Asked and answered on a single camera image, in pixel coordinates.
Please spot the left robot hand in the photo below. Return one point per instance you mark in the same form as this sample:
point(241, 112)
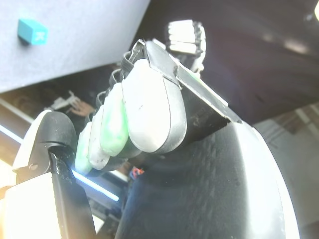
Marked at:
point(199, 179)

